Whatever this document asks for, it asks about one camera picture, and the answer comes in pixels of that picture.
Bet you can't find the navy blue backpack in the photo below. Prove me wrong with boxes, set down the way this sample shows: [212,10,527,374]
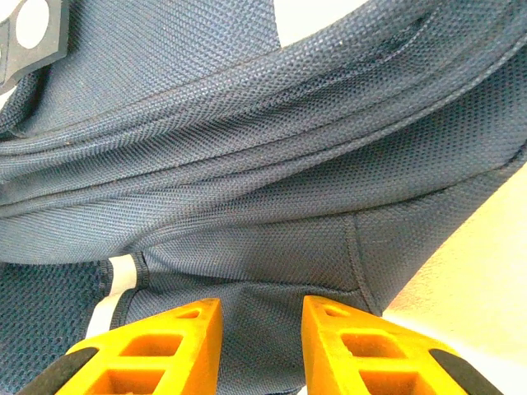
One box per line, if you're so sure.
[0,0,527,395]

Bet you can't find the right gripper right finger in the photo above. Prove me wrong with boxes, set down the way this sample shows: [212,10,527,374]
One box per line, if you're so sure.
[301,295,506,395]

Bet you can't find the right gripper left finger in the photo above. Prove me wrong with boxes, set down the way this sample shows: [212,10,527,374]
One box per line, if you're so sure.
[18,298,224,395]

